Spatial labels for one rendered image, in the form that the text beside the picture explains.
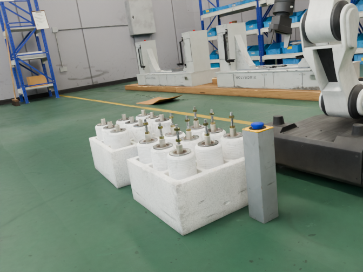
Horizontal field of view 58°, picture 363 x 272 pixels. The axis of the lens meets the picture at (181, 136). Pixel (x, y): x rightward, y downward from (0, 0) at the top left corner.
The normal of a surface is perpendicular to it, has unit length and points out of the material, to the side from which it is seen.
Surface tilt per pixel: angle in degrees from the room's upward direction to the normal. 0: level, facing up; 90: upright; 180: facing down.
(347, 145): 45
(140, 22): 90
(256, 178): 90
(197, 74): 90
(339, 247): 0
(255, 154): 90
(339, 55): 101
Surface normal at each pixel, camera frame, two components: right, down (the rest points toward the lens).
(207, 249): -0.13, -0.96
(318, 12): -0.80, -0.16
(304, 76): -0.81, 0.25
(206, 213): 0.53, 0.15
